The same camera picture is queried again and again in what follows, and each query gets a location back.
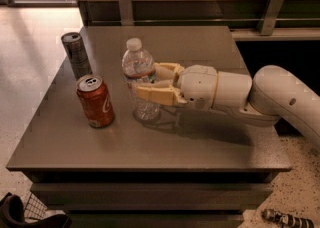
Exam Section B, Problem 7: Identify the left metal wall bracket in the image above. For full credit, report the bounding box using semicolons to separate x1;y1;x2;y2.
118;0;134;26

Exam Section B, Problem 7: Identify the clear plastic water bottle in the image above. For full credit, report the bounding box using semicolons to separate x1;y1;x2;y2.
122;38;160;122

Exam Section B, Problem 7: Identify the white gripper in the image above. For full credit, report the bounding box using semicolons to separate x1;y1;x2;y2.
132;63;218;110

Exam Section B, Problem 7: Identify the tall silver energy drink can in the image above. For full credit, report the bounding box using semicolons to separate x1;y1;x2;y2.
61;32;92;79

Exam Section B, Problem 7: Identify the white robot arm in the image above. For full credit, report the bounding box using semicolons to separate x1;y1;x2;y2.
133;63;320;148

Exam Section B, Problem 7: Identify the red coke can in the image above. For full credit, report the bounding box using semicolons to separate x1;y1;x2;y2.
76;75;115;128

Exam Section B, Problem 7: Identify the metal wall bracket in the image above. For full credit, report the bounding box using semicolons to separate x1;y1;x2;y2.
118;0;134;26
257;0;284;36

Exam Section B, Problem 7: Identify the black office chair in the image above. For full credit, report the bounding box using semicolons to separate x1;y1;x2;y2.
0;193;72;228

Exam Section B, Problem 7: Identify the grey cabinet with drawers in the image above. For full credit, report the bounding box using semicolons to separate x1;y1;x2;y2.
7;26;291;228

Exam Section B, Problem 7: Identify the right metal wall bracket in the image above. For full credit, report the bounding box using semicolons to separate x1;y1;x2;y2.
257;0;284;36

